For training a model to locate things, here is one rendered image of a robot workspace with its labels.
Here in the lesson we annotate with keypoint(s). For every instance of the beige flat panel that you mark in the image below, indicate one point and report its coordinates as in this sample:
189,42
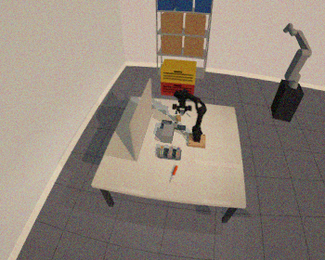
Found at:
141,119

